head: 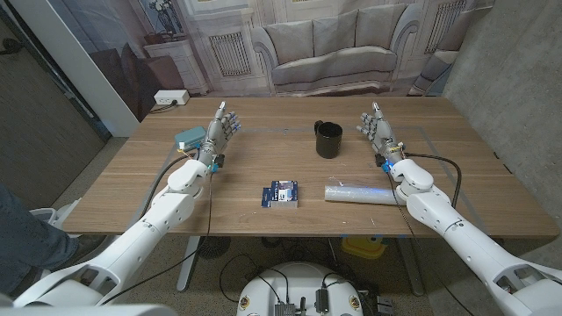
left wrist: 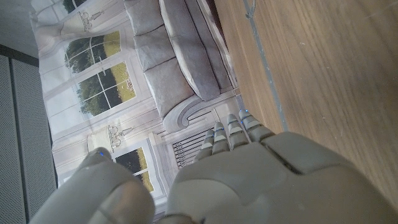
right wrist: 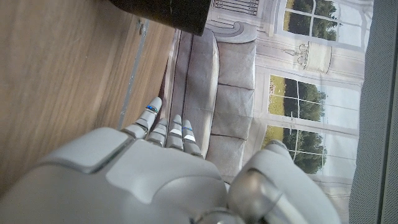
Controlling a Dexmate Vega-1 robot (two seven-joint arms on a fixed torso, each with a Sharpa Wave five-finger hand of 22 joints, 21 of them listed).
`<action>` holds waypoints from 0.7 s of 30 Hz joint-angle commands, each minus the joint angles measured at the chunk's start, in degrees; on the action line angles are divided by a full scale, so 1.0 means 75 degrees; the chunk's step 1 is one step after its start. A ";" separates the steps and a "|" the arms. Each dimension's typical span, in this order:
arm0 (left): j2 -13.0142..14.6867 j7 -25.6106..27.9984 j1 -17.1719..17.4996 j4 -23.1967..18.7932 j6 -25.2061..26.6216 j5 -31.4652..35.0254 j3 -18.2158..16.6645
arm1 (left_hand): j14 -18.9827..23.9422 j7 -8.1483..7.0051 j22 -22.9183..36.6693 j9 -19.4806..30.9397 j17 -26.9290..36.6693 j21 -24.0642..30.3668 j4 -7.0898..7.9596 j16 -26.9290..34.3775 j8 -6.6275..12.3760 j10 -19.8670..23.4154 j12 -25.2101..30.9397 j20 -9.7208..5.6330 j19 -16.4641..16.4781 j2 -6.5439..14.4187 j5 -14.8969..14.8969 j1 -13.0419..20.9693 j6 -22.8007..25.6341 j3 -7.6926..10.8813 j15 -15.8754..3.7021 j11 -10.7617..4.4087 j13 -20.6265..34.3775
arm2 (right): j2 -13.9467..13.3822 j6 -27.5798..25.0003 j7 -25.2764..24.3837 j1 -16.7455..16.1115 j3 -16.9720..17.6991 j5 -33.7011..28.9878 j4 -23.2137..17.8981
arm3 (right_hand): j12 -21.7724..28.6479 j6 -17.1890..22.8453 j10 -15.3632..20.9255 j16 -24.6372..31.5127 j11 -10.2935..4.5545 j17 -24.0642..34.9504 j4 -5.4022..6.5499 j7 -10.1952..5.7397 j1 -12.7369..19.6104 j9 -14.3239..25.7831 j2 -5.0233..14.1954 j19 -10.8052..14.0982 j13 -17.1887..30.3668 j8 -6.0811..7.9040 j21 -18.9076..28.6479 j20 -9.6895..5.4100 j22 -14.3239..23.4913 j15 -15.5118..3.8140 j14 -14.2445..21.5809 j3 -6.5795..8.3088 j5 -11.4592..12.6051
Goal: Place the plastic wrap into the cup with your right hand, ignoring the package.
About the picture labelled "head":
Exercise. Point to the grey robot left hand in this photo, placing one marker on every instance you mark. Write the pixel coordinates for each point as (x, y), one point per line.
(215, 134)

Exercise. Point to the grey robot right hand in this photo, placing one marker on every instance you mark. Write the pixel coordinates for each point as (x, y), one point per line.
(381, 131)

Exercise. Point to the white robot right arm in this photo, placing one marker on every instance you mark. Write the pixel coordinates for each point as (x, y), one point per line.
(465, 246)

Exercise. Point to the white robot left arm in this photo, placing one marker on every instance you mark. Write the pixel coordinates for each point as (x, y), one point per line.
(131, 246)

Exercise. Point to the blue and white package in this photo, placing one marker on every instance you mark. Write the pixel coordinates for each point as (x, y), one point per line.
(283, 195)

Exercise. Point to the teal box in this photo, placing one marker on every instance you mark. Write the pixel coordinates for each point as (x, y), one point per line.
(189, 137)

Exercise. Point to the black mug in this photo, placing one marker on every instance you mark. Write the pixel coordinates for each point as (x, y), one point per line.
(328, 142)

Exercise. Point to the white power strip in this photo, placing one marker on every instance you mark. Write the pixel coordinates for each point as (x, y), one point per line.
(171, 96)

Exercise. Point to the printed living room backdrop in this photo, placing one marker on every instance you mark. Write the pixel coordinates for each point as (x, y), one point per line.
(333, 44)

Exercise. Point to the black round floor object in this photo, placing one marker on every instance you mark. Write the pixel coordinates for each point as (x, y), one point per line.
(215, 246)

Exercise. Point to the yellow object under table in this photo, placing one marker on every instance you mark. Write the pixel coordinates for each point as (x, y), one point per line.
(363, 248)

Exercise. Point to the white table leg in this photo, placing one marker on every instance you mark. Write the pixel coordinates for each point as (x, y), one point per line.
(189, 263)

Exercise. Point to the dark shoe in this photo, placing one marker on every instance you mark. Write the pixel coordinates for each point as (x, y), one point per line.
(90, 243)

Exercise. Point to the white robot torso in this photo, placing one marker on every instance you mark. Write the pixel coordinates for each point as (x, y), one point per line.
(298, 281)

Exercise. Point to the white chair base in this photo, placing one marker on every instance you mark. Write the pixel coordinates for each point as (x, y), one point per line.
(48, 217)

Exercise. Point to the person's leg in jeans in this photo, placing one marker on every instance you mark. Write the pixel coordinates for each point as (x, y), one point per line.
(26, 246)

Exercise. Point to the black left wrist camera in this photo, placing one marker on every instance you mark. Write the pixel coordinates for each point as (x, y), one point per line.
(220, 161)

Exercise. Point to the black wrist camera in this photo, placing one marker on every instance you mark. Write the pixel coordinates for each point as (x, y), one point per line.
(220, 161)
(380, 160)

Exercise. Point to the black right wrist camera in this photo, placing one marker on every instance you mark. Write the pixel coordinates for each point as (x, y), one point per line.
(380, 160)

